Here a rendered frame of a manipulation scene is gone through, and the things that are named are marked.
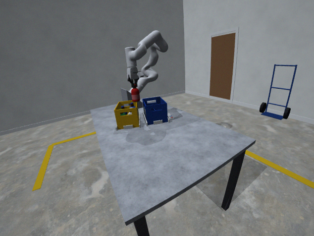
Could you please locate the red bottle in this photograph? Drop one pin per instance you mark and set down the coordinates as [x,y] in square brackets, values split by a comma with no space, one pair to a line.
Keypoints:
[135,94]

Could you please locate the white paper pick list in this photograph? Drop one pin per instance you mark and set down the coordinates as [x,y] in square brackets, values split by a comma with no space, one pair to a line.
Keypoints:
[169,116]

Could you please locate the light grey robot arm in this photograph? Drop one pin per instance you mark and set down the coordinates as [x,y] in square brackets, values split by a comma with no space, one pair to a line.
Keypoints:
[152,41]

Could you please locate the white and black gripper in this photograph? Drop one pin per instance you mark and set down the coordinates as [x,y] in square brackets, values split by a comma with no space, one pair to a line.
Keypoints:
[131,76]

